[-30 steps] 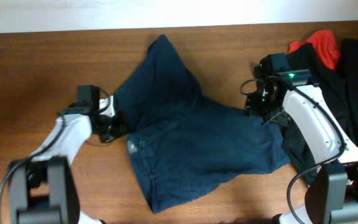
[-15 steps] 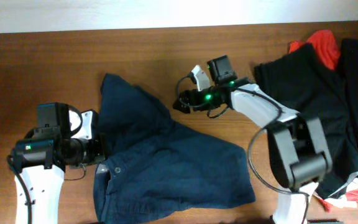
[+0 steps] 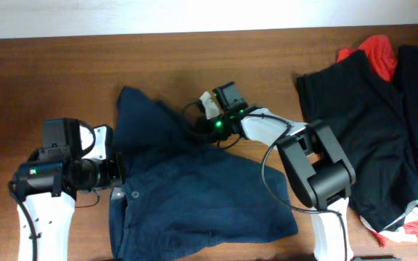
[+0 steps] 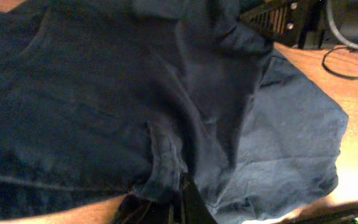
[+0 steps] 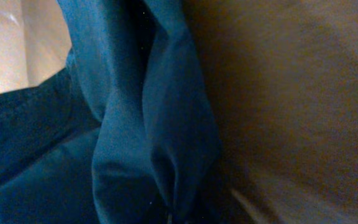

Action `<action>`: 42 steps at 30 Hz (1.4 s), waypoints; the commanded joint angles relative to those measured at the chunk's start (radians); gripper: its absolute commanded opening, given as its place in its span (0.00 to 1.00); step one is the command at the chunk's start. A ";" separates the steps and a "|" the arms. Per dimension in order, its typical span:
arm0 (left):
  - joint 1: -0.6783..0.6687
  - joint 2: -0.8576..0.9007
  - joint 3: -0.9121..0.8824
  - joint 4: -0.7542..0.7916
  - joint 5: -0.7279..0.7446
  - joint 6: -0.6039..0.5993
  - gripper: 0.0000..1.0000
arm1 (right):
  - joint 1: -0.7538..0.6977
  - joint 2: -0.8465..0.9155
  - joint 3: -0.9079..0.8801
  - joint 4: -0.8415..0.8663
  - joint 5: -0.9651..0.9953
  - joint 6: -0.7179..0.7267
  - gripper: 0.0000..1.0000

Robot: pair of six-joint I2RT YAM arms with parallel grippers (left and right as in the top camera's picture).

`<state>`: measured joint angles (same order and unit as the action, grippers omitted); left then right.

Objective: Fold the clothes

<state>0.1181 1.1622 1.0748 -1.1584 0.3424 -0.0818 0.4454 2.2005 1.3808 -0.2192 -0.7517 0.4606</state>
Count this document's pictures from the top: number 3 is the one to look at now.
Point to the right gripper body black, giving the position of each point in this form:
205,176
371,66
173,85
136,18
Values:
202,127

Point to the navy blue shorts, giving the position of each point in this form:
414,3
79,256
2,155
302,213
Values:
180,196

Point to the black t-shirt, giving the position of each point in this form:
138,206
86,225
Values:
365,113

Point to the red garment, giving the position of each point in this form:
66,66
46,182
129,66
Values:
379,52

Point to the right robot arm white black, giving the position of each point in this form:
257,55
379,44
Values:
317,169

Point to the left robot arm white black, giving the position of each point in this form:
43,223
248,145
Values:
45,190

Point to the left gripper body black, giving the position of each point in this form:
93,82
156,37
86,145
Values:
116,170

